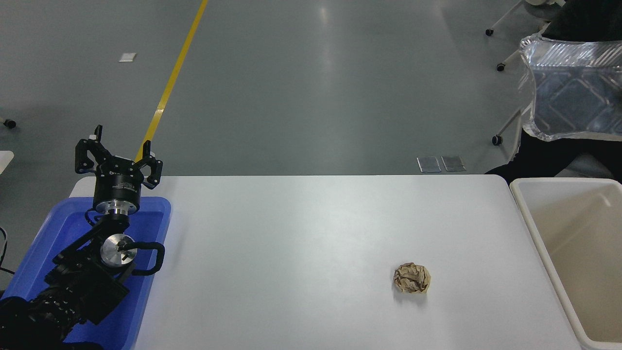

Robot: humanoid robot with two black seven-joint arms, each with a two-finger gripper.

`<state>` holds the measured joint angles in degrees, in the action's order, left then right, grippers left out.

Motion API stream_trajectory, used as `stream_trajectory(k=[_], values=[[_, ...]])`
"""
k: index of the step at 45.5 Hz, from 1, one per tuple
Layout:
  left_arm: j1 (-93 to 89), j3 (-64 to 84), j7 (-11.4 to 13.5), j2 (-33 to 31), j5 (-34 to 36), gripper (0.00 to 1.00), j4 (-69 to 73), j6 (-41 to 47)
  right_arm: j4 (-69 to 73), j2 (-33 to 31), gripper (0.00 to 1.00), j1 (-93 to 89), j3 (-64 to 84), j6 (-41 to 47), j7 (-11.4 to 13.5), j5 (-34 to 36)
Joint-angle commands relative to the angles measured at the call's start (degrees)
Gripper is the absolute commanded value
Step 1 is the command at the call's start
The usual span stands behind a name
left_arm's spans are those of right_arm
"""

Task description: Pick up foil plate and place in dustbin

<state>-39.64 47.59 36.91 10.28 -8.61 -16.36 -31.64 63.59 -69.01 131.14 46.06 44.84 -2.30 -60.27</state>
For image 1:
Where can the person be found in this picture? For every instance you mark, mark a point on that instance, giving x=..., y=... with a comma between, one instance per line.
x=544, y=155

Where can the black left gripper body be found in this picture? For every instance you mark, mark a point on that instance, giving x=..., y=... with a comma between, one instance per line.
x=117, y=187

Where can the silver floor plate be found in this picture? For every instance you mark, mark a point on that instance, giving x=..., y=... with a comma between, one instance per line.
x=453, y=163
x=428, y=164

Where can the blue plastic tray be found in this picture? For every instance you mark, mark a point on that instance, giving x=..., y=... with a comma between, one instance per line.
x=48, y=233

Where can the large pale bin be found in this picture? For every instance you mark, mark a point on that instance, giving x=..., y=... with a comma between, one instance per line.
x=583, y=253

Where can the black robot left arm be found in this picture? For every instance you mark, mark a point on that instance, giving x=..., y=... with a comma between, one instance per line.
x=77, y=287

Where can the silver foil tray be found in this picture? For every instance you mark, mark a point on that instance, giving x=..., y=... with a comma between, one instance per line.
x=573, y=92

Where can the white wheeled frame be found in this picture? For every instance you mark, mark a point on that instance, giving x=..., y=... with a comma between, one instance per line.
x=510, y=57

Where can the black caster wheel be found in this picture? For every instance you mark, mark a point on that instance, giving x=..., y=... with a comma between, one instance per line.
x=8, y=124

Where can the white table corner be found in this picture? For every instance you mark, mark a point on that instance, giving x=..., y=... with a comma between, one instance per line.
x=4, y=160

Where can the crumpled tan paper ball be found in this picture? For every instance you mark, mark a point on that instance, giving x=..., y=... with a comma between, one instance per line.
x=412, y=278

